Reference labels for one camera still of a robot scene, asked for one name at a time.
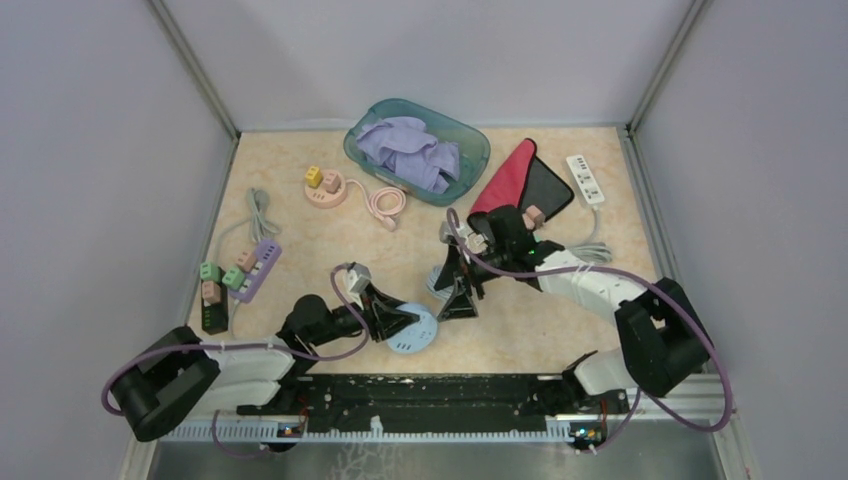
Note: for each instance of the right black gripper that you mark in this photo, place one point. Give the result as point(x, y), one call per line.
point(460, 305)

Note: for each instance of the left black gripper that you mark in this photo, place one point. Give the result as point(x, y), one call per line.
point(384, 323)

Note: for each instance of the blue round power socket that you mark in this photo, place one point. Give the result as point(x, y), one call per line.
point(417, 336)

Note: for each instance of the pink plug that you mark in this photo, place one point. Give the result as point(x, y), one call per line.
point(533, 218)
point(211, 292)
point(331, 182)
point(246, 261)

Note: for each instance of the pink round power socket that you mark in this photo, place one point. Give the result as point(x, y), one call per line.
point(321, 199)

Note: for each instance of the white power strip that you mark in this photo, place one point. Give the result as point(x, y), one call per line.
point(585, 181)

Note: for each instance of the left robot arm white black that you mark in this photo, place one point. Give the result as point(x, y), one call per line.
point(180, 377)

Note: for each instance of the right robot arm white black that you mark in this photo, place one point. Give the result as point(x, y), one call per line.
point(661, 341)

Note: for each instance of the pink plug on purple strip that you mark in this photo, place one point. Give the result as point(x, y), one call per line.
point(246, 261)

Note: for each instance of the yellow plug adapter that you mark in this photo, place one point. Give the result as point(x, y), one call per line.
point(313, 177)

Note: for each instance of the green plug on purple strip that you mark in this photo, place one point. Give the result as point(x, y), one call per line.
point(234, 278)

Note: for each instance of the pink plug on black strip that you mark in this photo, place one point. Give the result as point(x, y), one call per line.
point(211, 292)

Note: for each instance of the green plug on black strip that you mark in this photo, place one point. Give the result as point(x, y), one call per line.
point(210, 272)

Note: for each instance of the red and grey cloth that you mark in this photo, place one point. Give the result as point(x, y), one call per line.
point(523, 179)

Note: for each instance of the purple power strip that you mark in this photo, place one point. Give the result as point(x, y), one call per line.
point(267, 252)

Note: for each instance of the teal plastic basin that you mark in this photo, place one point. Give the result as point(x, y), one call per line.
point(474, 148)

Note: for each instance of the purple cloth in basin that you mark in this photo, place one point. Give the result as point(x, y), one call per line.
point(403, 146)

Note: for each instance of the black power strip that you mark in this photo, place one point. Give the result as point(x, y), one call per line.
point(215, 318)

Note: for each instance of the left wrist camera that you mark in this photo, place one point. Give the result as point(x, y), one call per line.
point(357, 279)

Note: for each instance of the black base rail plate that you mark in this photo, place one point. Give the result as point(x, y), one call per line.
point(494, 403)

